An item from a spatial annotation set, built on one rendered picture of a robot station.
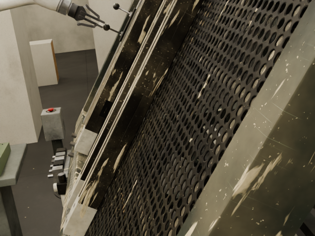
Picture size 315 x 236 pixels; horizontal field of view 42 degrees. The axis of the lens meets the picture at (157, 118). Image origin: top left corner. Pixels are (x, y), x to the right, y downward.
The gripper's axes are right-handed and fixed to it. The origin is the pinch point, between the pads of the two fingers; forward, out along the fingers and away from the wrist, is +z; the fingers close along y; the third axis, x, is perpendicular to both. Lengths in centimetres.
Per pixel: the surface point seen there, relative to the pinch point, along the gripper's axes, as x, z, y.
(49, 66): -480, -27, 149
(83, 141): 46, 11, 50
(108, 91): 46, 12, 23
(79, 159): 53, 12, 57
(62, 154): 12, 8, 76
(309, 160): 192, 18, -15
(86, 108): -22, 13, 55
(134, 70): 99, 9, 0
